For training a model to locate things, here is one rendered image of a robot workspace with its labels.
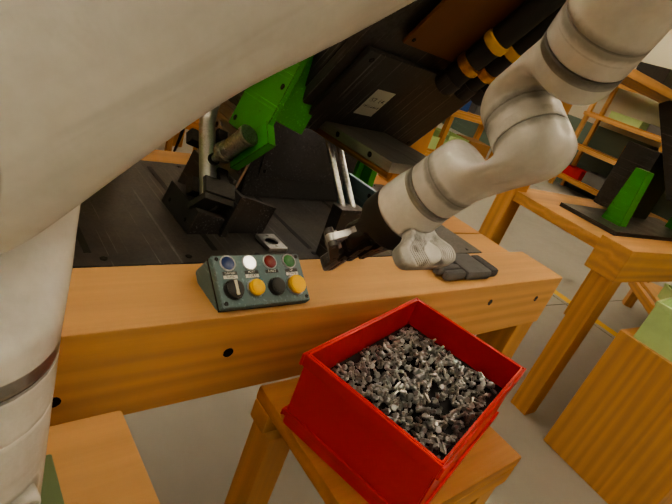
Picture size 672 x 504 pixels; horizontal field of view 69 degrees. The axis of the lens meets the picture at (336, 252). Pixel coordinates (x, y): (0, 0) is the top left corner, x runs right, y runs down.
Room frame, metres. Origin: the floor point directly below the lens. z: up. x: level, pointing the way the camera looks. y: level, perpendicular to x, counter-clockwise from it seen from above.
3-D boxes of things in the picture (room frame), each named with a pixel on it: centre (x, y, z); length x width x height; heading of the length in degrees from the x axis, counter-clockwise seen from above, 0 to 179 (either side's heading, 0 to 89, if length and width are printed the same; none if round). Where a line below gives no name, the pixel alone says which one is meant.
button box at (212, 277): (0.63, 0.10, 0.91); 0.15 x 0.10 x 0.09; 135
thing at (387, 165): (0.96, 0.05, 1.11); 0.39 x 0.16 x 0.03; 45
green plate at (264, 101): (0.88, 0.18, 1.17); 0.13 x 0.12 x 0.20; 135
